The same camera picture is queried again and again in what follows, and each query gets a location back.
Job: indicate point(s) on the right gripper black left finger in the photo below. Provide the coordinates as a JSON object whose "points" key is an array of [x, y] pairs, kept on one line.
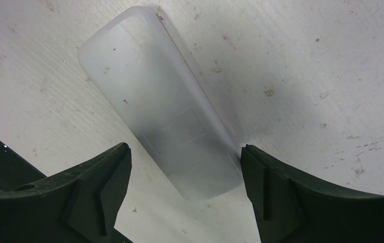
{"points": [[79, 204]]}

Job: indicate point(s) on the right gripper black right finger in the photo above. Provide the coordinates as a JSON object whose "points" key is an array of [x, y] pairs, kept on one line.
{"points": [[291, 205]]}

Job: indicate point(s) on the white remote control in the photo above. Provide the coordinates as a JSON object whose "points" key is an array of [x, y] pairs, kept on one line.
{"points": [[135, 64]]}

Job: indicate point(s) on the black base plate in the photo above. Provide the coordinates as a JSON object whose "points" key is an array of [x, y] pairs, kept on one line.
{"points": [[4, 167]]}

